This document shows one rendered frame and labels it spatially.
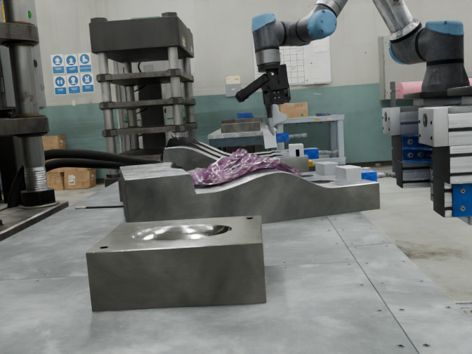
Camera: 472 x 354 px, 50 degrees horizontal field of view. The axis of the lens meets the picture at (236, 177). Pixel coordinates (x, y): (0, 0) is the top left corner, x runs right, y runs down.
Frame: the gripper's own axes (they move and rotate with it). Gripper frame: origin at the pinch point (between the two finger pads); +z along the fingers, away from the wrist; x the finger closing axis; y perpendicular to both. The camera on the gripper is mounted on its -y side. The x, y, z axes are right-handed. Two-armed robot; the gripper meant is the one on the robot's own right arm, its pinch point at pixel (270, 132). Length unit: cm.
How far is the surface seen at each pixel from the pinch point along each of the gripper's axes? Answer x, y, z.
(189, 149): -25.4, -22.1, 2.7
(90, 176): 600, -263, 9
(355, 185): -54, 14, 15
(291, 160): -25.0, 3.6, 8.8
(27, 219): -33, -64, 15
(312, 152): -20.4, 9.9, 7.6
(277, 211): -59, -2, 17
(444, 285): 121, 87, 91
